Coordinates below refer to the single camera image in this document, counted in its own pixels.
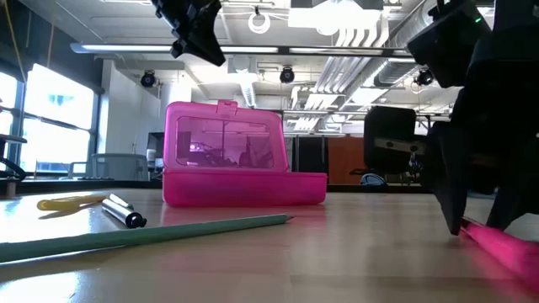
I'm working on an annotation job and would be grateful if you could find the black computer monitor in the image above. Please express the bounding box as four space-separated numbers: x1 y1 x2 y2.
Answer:
146 130 166 169

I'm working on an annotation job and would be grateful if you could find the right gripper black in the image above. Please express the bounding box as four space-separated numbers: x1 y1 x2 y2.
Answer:
423 31 539 237

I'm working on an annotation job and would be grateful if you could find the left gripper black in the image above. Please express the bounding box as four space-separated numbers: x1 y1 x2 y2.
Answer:
150 0 227 67

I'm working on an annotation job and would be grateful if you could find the yellow hanging cord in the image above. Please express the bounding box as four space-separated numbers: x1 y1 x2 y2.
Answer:
3 0 27 83

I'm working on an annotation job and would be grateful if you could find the black aluminium table frame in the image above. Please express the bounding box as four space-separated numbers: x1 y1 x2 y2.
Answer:
0 178 430 194

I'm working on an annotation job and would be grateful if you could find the white coiled ceiling cable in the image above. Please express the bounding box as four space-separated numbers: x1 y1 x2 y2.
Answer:
247 11 272 35

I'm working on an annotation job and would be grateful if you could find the blue and white helmet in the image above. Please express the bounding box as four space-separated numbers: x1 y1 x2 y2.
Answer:
359 172 387 188

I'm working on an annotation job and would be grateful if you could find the long ceiling light strip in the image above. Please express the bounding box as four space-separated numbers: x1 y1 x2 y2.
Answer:
70 41 412 59

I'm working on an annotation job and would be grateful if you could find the large bright window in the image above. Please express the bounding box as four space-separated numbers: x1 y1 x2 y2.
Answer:
0 62 100 174

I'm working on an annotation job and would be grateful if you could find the orange partition panel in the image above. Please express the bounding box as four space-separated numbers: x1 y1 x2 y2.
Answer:
327 136 366 185

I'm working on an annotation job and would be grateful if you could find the silver ventilation duct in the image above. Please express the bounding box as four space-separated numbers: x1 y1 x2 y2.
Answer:
372 0 439 88

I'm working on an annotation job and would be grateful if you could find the pink highlighter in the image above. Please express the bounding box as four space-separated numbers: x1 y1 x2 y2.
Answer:
460 215 539 292

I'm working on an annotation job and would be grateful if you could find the white ceiling light panel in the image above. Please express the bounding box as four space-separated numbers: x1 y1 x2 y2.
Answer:
288 0 384 30

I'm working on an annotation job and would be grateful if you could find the pink plastic supply box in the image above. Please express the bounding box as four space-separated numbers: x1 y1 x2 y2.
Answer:
162 99 328 208

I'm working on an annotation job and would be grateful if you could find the black cabinet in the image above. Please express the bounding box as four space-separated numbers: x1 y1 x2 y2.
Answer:
296 136 326 174

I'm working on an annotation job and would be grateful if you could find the long green pencil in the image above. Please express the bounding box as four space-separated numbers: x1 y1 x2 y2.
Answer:
0 213 295 265

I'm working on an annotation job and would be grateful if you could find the silver marker with black cap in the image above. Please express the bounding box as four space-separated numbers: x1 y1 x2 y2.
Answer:
101 198 148 230

